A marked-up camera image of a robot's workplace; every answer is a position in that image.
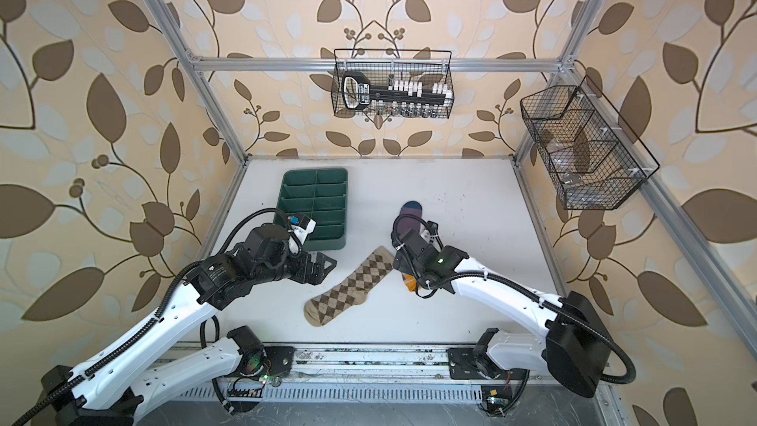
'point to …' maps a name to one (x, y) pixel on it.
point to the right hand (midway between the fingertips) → (408, 262)
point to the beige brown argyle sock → (352, 291)
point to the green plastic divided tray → (320, 194)
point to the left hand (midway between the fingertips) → (325, 258)
